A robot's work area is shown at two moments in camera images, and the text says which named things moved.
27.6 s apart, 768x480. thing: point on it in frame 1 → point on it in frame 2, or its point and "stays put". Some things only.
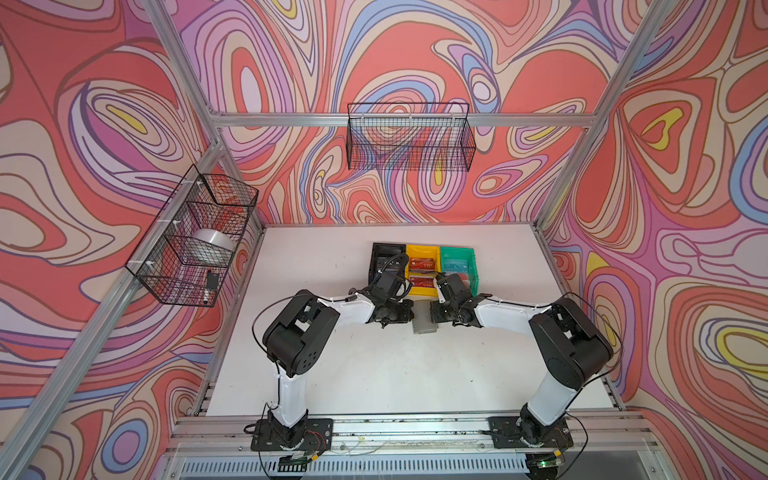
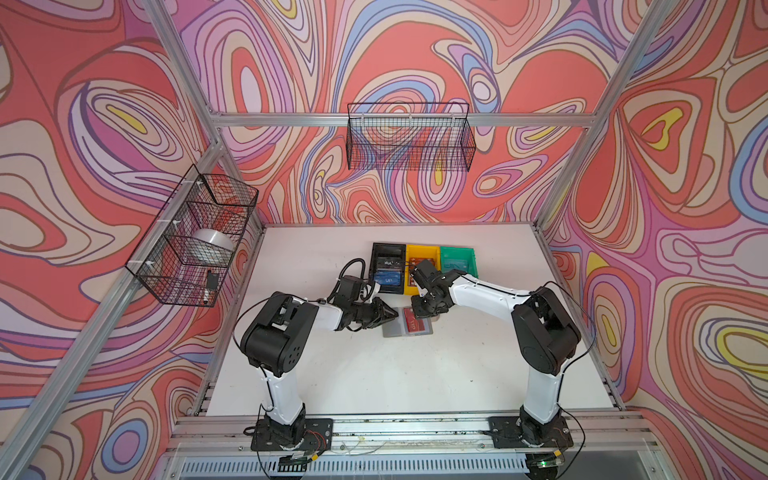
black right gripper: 435,315 → 420,313
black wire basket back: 410,136 stays put
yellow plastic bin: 423,266 stays put
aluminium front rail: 220,447 stays put
